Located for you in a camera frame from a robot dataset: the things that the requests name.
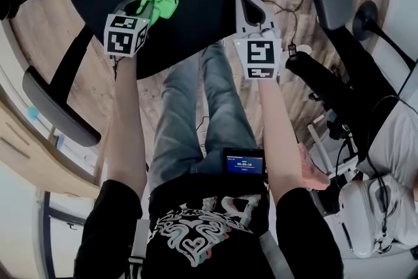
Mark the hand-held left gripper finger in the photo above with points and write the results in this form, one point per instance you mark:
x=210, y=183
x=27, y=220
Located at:
x=149, y=11
x=125, y=3

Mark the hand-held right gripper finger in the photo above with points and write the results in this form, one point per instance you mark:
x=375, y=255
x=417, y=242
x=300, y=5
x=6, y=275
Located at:
x=270, y=16
x=241, y=16

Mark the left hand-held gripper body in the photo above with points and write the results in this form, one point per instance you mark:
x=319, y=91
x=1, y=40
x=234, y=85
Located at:
x=122, y=39

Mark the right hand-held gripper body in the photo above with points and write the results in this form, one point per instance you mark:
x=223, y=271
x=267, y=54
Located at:
x=259, y=55

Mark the person's right forearm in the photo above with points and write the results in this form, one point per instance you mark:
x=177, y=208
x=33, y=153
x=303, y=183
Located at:
x=281, y=127

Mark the person's left forearm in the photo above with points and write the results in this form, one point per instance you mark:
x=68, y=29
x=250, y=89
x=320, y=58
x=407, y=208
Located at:
x=125, y=127

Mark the black round stand base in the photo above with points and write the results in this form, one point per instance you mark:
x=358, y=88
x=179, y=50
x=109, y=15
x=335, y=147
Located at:
x=365, y=19

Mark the person's blue jeans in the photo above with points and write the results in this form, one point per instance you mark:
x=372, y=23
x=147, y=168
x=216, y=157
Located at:
x=183, y=114

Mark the white metal stand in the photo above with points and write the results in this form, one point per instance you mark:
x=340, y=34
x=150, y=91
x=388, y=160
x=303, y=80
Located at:
x=321, y=150

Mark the small teal cloth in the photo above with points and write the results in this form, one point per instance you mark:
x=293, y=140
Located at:
x=32, y=113

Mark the light wooden desk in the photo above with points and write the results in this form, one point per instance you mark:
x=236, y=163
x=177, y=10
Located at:
x=23, y=153

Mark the black box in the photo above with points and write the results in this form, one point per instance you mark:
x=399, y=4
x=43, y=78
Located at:
x=325, y=202

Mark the person's black printed t-shirt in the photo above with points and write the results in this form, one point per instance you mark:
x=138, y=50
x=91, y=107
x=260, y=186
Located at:
x=209, y=238

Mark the black window frame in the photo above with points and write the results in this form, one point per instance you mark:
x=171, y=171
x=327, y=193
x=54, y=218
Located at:
x=45, y=232

